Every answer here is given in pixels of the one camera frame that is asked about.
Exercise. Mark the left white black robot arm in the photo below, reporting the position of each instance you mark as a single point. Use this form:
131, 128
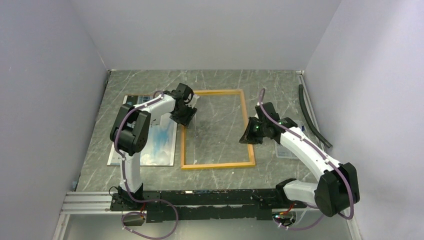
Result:
130, 133

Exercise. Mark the building and sky photo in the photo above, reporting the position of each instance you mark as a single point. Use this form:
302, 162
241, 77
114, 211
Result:
161, 144

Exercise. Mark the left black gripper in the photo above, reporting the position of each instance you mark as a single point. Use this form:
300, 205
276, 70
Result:
191, 112

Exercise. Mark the aluminium extrusion rail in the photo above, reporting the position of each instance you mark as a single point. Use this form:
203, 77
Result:
82, 202

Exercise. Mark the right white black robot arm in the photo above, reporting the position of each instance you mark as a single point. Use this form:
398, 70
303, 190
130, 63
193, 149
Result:
337, 187

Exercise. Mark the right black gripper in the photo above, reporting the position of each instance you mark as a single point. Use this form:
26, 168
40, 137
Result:
248, 138

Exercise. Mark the yellow wooden picture frame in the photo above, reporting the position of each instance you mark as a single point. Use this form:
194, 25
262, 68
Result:
250, 149

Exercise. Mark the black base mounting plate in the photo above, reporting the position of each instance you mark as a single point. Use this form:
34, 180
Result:
171, 214

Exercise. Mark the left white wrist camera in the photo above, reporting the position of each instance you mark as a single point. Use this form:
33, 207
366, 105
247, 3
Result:
194, 99

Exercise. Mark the clear plastic compartment box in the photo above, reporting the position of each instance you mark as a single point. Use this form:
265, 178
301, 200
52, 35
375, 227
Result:
281, 151

